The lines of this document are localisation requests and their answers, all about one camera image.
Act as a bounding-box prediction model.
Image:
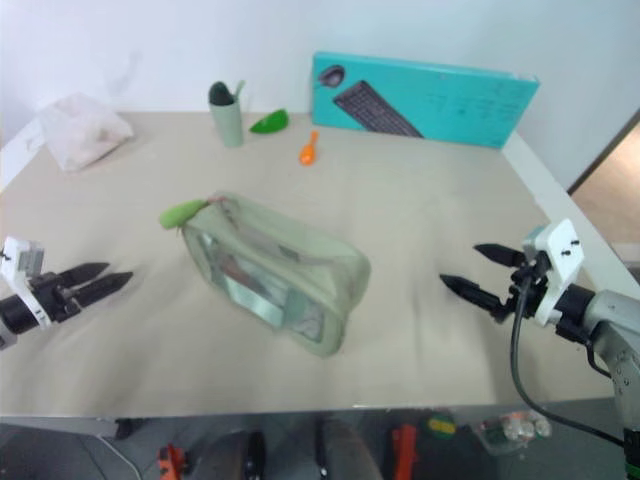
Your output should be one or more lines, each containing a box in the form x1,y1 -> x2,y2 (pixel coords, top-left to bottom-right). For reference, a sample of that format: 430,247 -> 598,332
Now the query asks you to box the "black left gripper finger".
73,270 -> 135,307
61,261 -> 112,290

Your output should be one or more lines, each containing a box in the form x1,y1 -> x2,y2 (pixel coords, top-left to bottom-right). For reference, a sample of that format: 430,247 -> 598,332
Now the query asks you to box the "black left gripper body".
28,271 -> 82,324

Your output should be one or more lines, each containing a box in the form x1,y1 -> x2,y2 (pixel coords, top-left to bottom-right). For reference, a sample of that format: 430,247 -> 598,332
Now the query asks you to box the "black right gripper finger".
472,242 -> 525,268
438,273 -> 502,310

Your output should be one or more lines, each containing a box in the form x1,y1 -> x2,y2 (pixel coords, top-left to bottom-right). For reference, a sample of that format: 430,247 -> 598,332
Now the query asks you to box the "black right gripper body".
491,248 -> 552,325

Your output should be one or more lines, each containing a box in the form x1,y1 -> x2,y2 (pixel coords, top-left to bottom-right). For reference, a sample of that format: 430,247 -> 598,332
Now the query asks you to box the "transparent green zip pouch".
179,191 -> 373,359

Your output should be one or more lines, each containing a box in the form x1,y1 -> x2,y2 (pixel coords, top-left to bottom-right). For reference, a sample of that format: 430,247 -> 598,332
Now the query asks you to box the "beige table cloth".
0,110 -> 627,417

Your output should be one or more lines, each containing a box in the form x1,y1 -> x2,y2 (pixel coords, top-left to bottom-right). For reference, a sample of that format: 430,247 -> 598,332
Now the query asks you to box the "light green toy piece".
159,198 -> 209,231

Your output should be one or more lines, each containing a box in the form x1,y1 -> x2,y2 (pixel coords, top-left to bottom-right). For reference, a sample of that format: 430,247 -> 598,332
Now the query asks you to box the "green yellow label item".
426,413 -> 458,437

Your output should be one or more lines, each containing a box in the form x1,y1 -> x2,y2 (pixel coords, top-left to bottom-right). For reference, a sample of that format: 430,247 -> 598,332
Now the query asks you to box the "white crumpled plastic bag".
36,93 -> 136,173

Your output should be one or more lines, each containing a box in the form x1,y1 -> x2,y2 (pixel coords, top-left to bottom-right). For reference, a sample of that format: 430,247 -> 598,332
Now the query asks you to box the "clear bag of small parts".
478,410 -> 552,455

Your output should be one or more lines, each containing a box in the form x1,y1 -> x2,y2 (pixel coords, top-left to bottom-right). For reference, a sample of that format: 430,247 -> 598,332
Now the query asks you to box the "brown door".
566,106 -> 640,202

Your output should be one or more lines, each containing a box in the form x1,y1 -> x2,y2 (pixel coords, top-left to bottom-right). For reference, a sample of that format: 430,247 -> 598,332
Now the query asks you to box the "teal keyboard box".
310,50 -> 542,150

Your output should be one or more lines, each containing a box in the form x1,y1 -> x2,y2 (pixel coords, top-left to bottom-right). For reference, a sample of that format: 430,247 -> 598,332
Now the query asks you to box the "red tool under table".
391,423 -> 420,480

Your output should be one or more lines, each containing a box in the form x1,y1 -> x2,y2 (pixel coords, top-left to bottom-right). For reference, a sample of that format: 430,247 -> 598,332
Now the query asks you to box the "orange tool under table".
157,442 -> 192,480

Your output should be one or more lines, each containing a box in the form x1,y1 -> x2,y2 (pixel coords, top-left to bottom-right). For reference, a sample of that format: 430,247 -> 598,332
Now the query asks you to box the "pale green cup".
209,95 -> 246,149

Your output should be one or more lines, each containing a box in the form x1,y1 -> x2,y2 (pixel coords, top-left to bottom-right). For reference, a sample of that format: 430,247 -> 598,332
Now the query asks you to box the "orange toy carrot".
298,130 -> 321,167

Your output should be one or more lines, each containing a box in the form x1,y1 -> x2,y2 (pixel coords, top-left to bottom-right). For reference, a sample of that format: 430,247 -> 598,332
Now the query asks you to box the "dark green toy avocado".
207,81 -> 237,107

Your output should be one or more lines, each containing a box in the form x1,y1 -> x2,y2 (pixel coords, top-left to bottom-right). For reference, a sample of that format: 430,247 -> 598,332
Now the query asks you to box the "green toy pepper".
248,108 -> 292,136

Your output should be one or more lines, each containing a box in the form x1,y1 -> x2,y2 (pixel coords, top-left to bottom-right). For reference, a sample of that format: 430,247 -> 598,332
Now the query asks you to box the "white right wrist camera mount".
521,217 -> 586,329

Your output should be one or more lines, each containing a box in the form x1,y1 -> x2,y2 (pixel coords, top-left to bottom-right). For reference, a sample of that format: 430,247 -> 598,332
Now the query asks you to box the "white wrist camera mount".
521,217 -> 586,329
0,236 -> 47,327

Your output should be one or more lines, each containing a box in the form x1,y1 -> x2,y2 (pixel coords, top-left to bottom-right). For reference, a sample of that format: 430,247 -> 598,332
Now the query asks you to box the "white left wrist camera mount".
0,236 -> 47,327

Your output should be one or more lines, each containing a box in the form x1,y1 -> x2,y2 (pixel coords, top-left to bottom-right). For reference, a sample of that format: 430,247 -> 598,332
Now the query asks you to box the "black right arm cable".
509,277 -> 627,447

